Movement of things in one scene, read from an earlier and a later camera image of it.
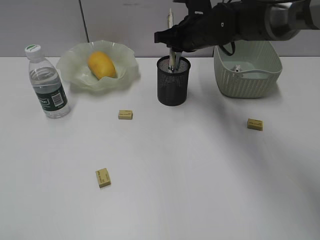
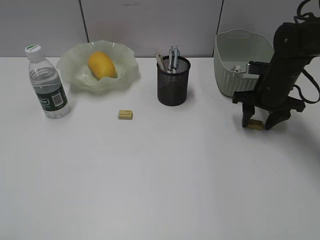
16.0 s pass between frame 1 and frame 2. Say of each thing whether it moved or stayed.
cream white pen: moved
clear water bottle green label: stayed
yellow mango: stayed
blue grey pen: stayed
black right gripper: moved
